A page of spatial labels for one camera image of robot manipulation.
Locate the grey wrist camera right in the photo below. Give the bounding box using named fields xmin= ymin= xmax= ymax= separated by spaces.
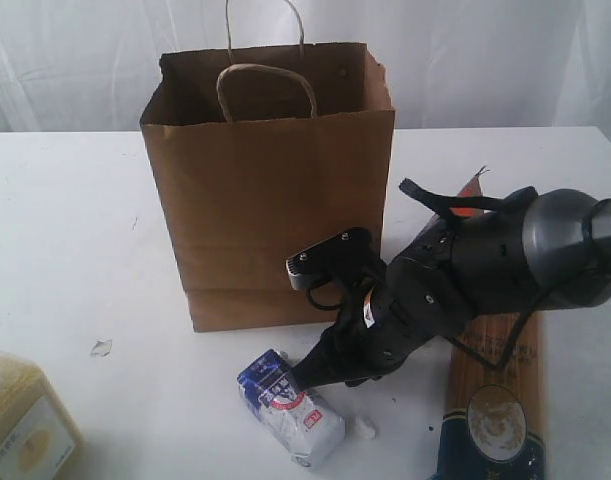
xmin=285 ymin=227 xmax=374 ymax=291

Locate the clear bottle yellow millet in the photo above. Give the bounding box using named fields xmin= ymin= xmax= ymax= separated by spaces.
xmin=0 ymin=352 xmax=83 ymax=479

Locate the brown coffee pouch orange label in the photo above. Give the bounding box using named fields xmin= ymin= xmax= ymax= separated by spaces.
xmin=414 ymin=167 xmax=492 ymax=251

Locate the brown paper shopping bag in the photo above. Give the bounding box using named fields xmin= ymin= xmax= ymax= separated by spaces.
xmin=138 ymin=0 xmax=397 ymax=334

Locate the spaghetti pack dark blue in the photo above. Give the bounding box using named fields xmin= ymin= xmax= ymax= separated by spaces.
xmin=433 ymin=313 xmax=546 ymax=480

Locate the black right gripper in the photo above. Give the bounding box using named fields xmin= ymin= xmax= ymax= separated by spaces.
xmin=289 ymin=229 xmax=481 ymax=394

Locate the blue white salt packet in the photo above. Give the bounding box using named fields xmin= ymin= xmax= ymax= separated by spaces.
xmin=237 ymin=349 xmax=346 ymax=469

